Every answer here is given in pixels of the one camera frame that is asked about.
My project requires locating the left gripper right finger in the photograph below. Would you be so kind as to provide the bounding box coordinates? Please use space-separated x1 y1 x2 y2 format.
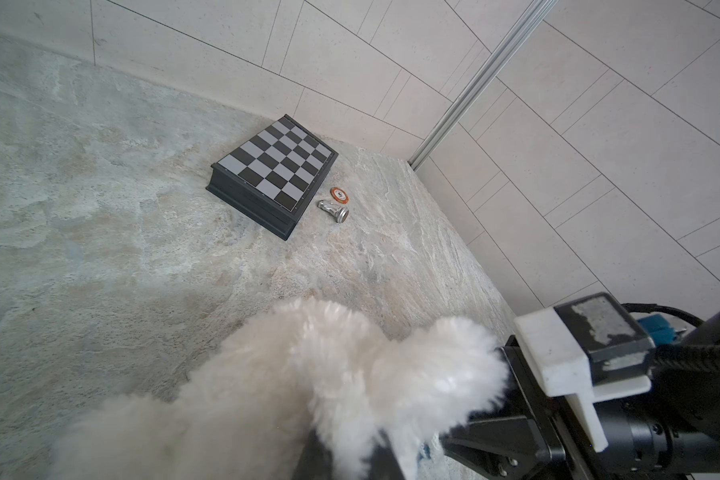
364 431 405 480

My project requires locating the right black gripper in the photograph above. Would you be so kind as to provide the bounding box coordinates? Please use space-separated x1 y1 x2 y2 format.
440 339 720 479

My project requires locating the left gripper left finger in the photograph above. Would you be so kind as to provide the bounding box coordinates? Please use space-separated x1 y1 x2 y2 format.
291 430 333 480

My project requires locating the white teddy bear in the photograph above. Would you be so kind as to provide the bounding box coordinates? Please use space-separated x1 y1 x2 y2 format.
50 298 510 479

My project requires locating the silver chess piece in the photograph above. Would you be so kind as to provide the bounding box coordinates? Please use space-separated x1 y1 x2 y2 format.
317 200 349 223

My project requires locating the red poker chip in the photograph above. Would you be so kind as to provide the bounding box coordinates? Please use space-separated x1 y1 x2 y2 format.
330 187 349 205

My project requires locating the black folded chess board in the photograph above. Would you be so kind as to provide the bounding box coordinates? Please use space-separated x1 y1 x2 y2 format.
206 115 338 240

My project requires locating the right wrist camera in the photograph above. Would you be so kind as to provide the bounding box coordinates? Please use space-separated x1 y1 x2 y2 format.
513 292 656 453

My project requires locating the black corrugated cable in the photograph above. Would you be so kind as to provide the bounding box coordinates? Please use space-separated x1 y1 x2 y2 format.
620 301 720 373

